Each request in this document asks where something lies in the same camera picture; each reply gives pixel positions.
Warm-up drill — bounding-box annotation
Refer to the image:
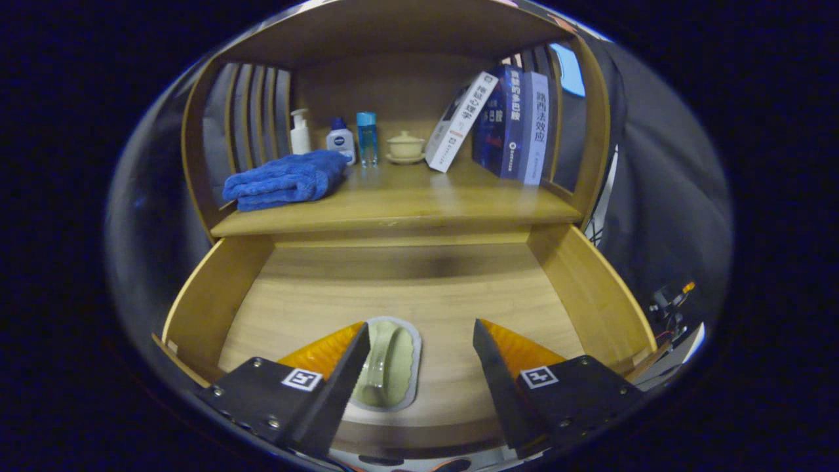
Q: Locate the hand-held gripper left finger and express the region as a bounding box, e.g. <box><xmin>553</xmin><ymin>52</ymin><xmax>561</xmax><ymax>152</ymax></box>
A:
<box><xmin>195</xmin><ymin>321</ymin><xmax>372</xmax><ymax>458</ymax></box>

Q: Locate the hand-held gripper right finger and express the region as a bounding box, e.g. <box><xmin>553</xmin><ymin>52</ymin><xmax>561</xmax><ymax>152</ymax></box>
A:
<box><xmin>473</xmin><ymin>319</ymin><xmax>648</xmax><ymax>460</ymax></box>

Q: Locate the green scrub brush with sponge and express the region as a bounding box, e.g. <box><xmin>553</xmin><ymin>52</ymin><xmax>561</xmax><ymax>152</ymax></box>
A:
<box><xmin>347</xmin><ymin>317</ymin><xmax>422</xmax><ymax>412</ymax></box>

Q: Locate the wooden drawer with black knob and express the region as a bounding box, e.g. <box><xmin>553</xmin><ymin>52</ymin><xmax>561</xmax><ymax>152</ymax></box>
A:
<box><xmin>152</xmin><ymin>223</ymin><xmax>658</xmax><ymax>460</ymax></box>

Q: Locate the wooden countertop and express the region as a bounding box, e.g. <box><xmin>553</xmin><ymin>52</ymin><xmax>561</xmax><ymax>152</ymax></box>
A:
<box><xmin>210</xmin><ymin>157</ymin><xmax>584</xmax><ymax>238</ymax></box>

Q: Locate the wooden cabinet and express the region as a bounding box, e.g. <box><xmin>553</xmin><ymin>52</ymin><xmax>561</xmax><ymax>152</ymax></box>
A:
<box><xmin>180</xmin><ymin>0</ymin><xmax>612</xmax><ymax>246</ymax></box>

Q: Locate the dark device with orange part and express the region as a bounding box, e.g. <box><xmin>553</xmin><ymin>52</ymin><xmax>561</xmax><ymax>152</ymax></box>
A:
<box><xmin>649</xmin><ymin>281</ymin><xmax>697</xmax><ymax>342</ymax></box>

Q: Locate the folded blue towel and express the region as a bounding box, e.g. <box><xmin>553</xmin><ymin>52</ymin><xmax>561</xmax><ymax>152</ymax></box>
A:
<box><xmin>222</xmin><ymin>149</ymin><xmax>349</xmax><ymax>212</ymax></box>

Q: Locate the black backdrop cloth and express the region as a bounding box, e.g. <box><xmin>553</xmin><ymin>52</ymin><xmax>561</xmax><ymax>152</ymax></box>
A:
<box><xmin>105</xmin><ymin>39</ymin><xmax>733</xmax><ymax>342</ymax></box>

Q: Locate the beige lidded teacup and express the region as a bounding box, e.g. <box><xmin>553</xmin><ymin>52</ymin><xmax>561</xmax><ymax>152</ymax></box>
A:
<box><xmin>385</xmin><ymin>130</ymin><xmax>427</xmax><ymax>165</ymax></box>

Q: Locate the pale lavender book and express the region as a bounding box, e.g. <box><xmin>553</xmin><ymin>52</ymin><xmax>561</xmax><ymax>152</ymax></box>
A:
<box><xmin>522</xmin><ymin>71</ymin><xmax>550</xmax><ymax>186</ymax></box>

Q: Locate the white bottle with blue cap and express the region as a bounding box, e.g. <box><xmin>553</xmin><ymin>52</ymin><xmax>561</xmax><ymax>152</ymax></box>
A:
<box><xmin>326</xmin><ymin>117</ymin><xmax>357</xmax><ymax>165</ymax></box>

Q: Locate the dark blue book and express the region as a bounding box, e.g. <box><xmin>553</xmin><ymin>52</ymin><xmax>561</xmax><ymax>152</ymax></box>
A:
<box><xmin>472</xmin><ymin>64</ymin><xmax>525</xmax><ymax>179</ymax></box>

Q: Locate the clear blue bottle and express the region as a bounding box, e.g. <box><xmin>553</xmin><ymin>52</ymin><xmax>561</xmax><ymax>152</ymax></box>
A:
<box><xmin>356</xmin><ymin>111</ymin><xmax>379</xmax><ymax>167</ymax></box>

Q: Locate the white pump bottle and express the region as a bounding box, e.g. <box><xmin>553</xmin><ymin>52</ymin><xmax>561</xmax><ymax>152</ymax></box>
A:
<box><xmin>290</xmin><ymin>108</ymin><xmax>312</xmax><ymax>156</ymax></box>

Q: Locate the white book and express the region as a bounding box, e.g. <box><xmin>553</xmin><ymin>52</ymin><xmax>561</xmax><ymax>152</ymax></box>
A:
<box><xmin>425</xmin><ymin>71</ymin><xmax>499</xmax><ymax>173</ymax></box>

